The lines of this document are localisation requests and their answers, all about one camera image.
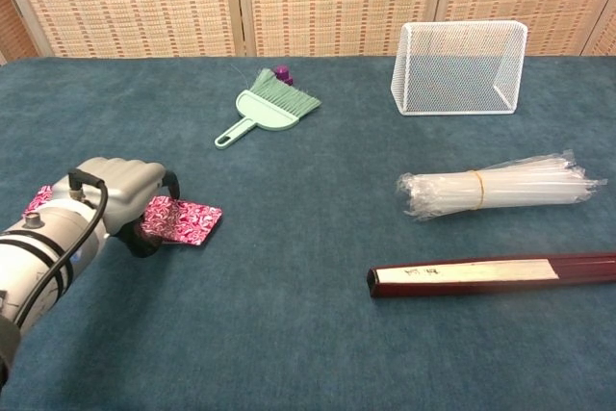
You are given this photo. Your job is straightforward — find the mint green hand brush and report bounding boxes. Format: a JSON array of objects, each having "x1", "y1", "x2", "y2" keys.
[{"x1": 214, "y1": 67, "x2": 322, "y2": 151}]

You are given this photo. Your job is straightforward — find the dark red folded fan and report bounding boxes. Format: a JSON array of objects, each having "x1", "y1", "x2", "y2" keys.
[{"x1": 367, "y1": 250, "x2": 616, "y2": 302}]

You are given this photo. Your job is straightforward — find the yellow rubber band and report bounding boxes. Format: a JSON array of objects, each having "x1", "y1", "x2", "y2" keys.
[{"x1": 472, "y1": 169, "x2": 486, "y2": 211}]

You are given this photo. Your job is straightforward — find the small purple plastic object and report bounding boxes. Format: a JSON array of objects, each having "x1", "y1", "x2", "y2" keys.
[{"x1": 271, "y1": 64, "x2": 295, "y2": 87}]

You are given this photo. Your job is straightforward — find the teal velvet tablecloth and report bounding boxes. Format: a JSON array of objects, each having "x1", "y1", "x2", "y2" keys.
[{"x1": 0, "y1": 54, "x2": 616, "y2": 411}]

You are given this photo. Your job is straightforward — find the bundle of wrapped clear straws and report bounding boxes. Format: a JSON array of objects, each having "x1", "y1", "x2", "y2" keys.
[{"x1": 396, "y1": 148, "x2": 608, "y2": 223}]

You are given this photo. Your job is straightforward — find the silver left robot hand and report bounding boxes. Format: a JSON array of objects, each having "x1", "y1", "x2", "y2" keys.
[{"x1": 49, "y1": 156, "x2": 182, "y2": 259}]

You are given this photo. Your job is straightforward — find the white wire mesh basket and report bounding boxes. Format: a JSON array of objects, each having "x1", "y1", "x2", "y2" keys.
[{"x1": 390, "y1": 19, "x2": 529, "y2": 117}]

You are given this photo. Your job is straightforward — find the pink patterned card deck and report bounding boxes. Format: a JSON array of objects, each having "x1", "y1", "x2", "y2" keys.
[{"x1": 21, "y1": 184, "x2": 224, "y2": 249}]

